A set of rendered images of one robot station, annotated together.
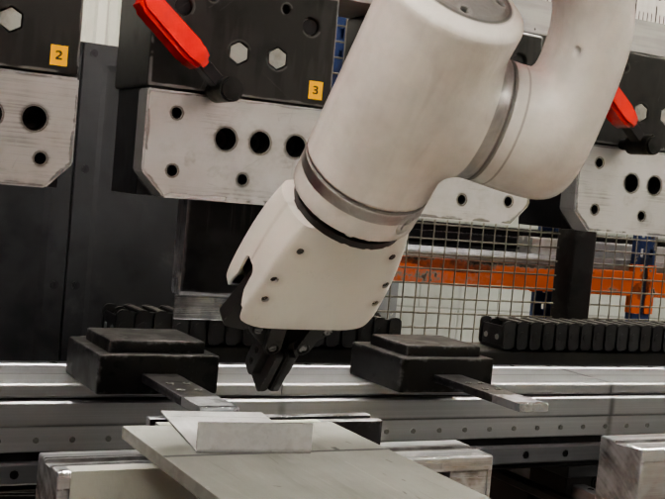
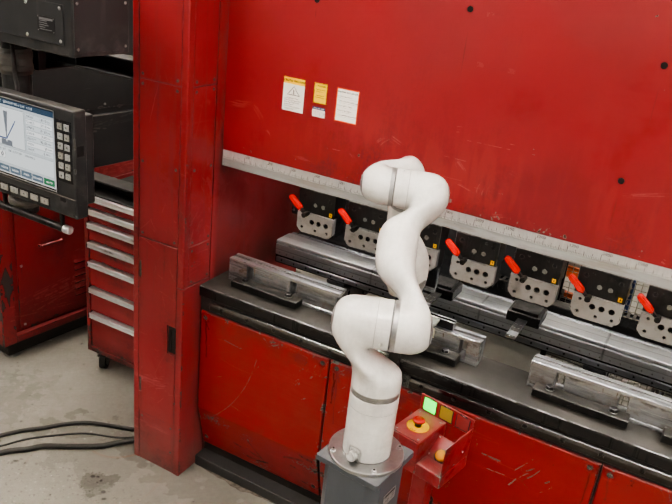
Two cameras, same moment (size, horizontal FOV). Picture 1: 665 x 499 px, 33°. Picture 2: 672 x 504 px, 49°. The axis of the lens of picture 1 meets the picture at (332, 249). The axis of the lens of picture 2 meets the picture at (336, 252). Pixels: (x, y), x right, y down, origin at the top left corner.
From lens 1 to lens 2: 2.04 m
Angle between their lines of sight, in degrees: 57
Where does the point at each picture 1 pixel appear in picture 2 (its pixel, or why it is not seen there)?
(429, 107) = not seen: hidden behind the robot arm
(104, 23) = not seen: outside the picture
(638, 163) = (531, 282)
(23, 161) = (372, 249)
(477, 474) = (475, 345)
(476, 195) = (475, 278)
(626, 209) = (525, 294)
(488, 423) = (549, 339)
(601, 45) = not seen: hidden behind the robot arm
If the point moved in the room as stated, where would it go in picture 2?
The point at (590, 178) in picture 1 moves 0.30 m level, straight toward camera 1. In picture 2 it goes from (513, 282) to (429, 288)
